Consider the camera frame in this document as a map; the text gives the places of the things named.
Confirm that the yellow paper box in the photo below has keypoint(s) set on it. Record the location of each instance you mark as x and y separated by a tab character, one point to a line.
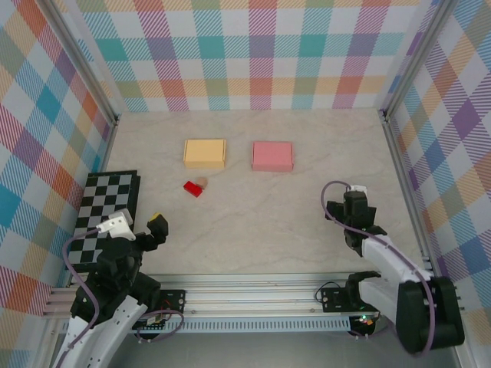
205	153

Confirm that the pink paper box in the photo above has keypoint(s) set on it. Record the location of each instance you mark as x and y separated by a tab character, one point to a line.
272	155

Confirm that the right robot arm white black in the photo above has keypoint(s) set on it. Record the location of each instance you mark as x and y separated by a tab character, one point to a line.
387	257

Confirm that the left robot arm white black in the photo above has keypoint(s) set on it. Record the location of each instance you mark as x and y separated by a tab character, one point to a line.
96	337

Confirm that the red block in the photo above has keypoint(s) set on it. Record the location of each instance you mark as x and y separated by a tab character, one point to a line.
192	188

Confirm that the black and white checkerboard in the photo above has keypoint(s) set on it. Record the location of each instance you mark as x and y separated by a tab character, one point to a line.
103	188

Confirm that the small wooden block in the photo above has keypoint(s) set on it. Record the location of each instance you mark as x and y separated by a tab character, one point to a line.
202	181

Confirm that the small circuit board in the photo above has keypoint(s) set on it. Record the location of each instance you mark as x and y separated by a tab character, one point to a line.
153	324
366	320

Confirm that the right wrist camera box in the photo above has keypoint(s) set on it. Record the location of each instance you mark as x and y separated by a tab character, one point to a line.
358	189

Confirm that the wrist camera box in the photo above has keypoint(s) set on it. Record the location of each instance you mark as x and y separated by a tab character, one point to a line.
358	189
119	226

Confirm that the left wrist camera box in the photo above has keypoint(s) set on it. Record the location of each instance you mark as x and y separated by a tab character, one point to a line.
119	226

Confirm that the aluminium side rail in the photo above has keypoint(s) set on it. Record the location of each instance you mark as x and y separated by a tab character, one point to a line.
401	172
106	149

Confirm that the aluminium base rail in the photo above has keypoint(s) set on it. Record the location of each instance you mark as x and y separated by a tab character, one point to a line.
249	295

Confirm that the aluminium frame post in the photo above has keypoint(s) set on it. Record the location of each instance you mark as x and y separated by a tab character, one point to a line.
414	57
80	61

